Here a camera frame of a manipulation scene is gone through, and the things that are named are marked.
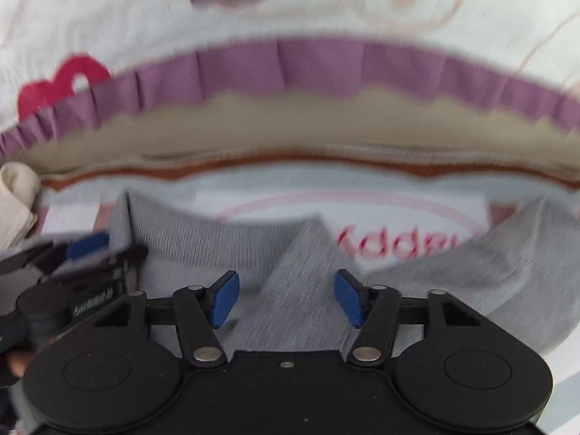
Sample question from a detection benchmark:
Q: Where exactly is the grey sweater with black cat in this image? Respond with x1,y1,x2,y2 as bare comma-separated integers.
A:
108,192,579,354

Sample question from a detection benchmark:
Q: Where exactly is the person's left hand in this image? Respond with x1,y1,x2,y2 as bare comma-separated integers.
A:
6,352,36,378

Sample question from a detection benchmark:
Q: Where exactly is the bear print quilt purple trim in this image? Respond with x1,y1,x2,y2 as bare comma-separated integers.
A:
1,0,579,156

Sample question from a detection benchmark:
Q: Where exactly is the folded white garment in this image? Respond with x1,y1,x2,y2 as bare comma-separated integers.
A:
0,162,41,250

